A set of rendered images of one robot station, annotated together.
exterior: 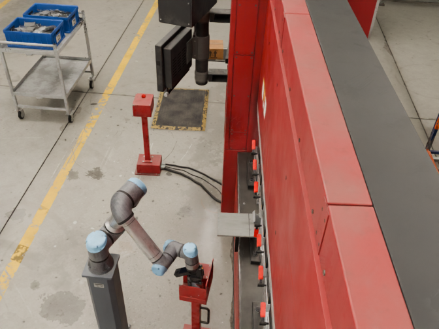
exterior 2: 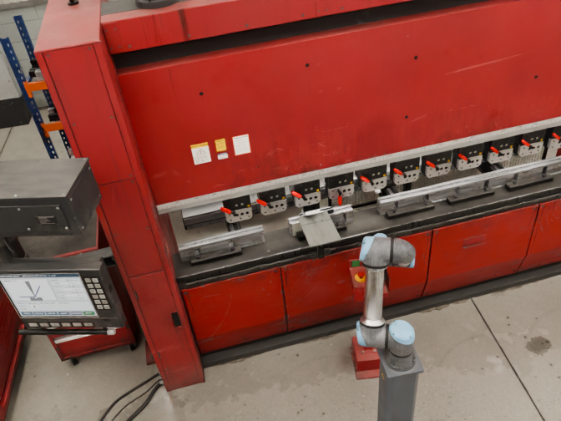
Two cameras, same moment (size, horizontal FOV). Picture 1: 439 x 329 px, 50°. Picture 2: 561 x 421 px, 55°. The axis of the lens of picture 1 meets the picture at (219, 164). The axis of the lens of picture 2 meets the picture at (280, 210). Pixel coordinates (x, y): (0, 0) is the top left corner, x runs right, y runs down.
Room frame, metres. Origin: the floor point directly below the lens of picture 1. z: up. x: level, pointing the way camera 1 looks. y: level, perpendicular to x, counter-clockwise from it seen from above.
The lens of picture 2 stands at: (2.47, 2.13, 3.05)
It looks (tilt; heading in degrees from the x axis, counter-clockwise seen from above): 39 degrees down; 260
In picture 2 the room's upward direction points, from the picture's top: 7 degrees counter-clockwise
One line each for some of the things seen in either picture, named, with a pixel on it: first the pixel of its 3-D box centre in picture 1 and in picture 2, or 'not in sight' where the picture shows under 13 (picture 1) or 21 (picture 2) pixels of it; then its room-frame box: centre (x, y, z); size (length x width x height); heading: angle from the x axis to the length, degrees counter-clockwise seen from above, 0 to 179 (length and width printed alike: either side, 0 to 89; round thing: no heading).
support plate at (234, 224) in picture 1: (240, 224); (318, 228); (1.88, -0.14, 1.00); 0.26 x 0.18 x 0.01; 90
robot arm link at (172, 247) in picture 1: (172, 250); not in sight; (1.65, 0.23, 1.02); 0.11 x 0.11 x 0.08; 65
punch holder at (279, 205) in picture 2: (266, 177); (271, 197); (2.11, -0.28, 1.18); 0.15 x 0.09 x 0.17; 0
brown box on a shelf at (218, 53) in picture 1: (213, 47); not in sight; (4.10, 0.11, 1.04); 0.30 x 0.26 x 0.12; 176
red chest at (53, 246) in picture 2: not in sight; (83, 289); (3.38, -0.62, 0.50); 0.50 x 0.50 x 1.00; 0
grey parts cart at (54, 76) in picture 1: (51, 64); not in sight; (4.69, 1.93, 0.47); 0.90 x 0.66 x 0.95; 176
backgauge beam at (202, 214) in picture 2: not in sight; (357, 179); (1.48, -0.59, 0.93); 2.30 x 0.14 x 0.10; 0
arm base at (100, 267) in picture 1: (100, 258); (400, 352); (1.72, 0.67, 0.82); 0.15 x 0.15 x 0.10
